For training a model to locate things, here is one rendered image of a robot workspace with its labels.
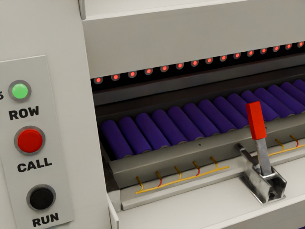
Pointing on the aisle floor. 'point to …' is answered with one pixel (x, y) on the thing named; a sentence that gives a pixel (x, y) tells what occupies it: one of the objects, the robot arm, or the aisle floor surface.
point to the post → (60, 101)
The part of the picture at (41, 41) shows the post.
